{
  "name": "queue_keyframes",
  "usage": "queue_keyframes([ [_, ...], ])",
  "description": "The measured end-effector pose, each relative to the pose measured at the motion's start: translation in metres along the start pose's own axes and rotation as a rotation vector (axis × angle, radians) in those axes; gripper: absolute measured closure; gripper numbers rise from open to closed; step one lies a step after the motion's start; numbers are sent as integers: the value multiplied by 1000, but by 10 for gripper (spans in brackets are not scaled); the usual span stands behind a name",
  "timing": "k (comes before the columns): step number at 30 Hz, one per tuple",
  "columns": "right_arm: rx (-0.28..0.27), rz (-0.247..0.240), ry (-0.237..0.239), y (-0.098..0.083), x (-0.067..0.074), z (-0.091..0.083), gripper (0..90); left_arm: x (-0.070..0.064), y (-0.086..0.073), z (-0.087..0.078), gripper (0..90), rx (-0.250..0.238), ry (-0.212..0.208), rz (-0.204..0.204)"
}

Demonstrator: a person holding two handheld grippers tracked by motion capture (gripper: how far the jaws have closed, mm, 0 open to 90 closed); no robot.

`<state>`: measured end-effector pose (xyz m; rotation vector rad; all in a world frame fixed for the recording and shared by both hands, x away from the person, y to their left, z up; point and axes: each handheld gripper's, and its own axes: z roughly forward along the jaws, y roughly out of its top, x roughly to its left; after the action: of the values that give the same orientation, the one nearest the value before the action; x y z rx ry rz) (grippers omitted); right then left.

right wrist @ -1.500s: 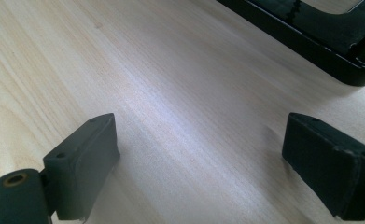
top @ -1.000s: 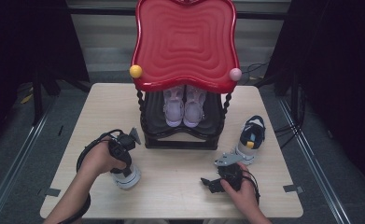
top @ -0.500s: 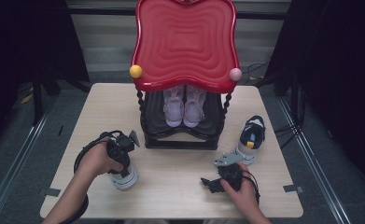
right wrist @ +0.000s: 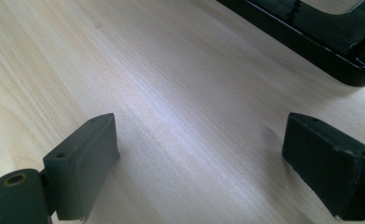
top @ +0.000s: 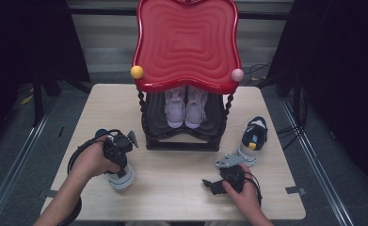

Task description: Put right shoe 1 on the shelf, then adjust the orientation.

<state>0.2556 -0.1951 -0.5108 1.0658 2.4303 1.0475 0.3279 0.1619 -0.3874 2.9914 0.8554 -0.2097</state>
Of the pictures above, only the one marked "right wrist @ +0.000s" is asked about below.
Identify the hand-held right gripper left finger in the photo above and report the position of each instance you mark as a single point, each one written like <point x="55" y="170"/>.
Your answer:
<point x="80" y="168"/>

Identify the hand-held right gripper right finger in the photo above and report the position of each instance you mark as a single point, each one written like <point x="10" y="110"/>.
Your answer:
<point x="332" y="168"/>

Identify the red and black shoe rack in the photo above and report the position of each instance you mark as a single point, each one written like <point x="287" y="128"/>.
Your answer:
<point x="311" y="37"/>

